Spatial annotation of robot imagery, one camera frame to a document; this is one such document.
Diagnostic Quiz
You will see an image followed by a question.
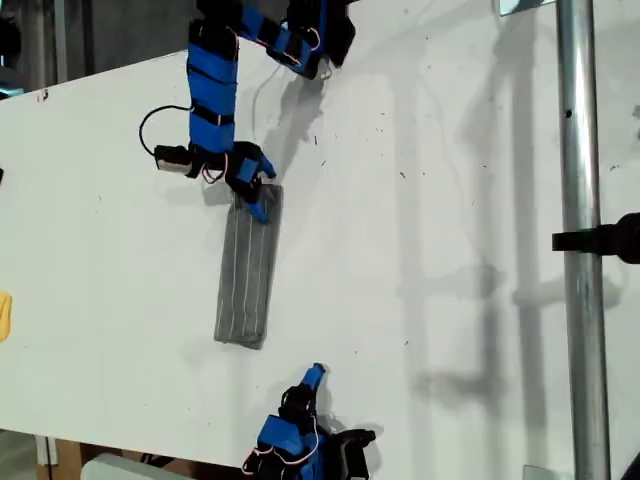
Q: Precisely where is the black camera cable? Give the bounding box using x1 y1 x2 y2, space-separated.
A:
138 104 195 154

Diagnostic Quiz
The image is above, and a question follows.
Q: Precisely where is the white box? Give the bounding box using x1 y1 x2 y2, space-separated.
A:
80 452 197 480

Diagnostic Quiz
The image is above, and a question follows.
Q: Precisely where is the wooden table leg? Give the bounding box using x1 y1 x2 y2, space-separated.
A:
34 434 85 470

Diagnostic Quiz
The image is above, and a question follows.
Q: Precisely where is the steel post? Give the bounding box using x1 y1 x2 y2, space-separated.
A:
554 0 613 480

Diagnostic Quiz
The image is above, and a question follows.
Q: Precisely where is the grey striped towel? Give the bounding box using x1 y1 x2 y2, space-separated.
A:
213 183 286 352

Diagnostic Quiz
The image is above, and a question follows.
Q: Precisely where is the yellow object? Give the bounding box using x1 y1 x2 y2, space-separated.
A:
0 292 14 344

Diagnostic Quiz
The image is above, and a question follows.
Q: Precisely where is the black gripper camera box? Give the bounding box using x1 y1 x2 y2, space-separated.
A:
153 144 202 180
335 427 377 480

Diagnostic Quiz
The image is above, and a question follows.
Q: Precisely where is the black clamp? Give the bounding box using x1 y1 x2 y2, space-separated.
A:
551 212 640 266

